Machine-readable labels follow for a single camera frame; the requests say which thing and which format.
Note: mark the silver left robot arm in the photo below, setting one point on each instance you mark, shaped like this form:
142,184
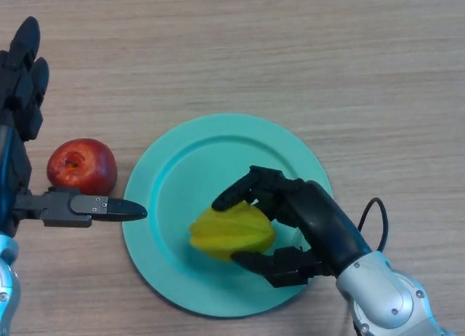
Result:
7,288

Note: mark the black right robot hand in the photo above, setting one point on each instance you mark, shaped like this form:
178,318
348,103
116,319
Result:
323,223

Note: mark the red apple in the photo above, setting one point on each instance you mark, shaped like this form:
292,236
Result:
85,168

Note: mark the yellow starfruit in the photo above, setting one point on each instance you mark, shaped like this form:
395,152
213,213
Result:
232,230

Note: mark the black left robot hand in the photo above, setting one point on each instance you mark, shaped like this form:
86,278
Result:
12,158

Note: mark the green round plate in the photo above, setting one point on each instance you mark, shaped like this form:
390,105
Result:
181,190

